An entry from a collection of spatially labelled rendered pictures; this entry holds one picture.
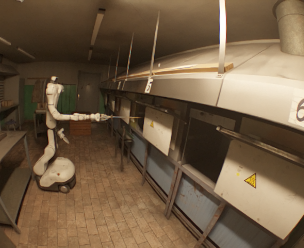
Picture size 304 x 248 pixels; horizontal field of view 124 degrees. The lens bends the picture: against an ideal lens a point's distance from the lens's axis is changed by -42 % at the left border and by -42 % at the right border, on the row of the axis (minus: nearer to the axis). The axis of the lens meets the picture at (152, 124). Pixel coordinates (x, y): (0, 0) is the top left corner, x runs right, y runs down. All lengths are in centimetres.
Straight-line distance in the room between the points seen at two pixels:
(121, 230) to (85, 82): 539
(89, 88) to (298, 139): 608
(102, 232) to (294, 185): 175
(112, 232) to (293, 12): 266
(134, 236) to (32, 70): 628
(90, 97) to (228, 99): 571
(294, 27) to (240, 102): 86
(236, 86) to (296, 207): 70
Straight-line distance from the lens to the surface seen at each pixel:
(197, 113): 121
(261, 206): 92
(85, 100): 608
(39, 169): 236
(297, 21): 132
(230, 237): 141
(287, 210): 89
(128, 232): 179
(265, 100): 63
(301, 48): 121
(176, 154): 148
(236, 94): 69
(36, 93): 632
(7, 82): 578
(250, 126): 97
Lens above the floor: 152
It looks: 13 degrees down
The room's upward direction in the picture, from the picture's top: 7 degrees clockwise
